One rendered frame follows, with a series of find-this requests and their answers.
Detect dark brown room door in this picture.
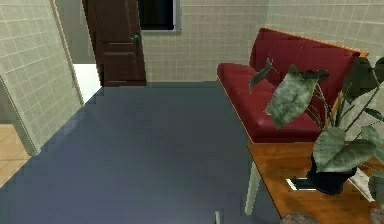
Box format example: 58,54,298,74
81,0,148,88

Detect white framed flat object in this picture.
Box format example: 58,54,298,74
285,177,318,192

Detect red sofa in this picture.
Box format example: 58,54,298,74
215,27,370,145

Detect brown wooden table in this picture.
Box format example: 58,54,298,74
213,141,384,224

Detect green house plant black pot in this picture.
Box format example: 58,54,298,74
248,56,384,207

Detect dark window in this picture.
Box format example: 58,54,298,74
136,0,183,33

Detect brown round object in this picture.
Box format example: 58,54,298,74
368,205,384,224
281,212,320,224

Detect white book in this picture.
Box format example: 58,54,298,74
349,166,379,203

